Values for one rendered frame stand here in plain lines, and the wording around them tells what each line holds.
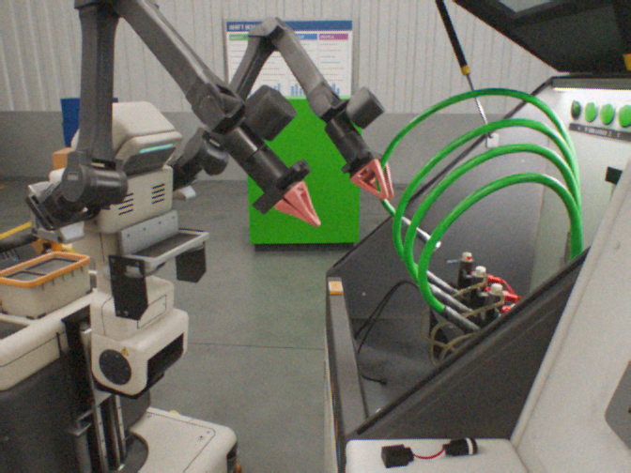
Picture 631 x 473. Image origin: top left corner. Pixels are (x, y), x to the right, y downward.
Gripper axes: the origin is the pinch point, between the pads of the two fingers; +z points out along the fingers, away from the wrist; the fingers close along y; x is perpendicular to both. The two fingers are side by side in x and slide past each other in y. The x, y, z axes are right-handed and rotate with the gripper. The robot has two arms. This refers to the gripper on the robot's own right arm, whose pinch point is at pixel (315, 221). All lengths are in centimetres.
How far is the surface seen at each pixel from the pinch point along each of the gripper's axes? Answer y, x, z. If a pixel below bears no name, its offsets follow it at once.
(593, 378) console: 20.9, -25.5, 31.6
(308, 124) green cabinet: -70, 329, -50
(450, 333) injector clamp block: 0.6, 11.1, 33.3
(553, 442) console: 12.4, -24.6, 36.5
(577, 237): 28.8, -3.7, 26.2
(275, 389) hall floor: -121, 125, 53
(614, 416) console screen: 20.8, -30.6, 32.7
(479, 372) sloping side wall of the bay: 9.3, -17.8, 28.0
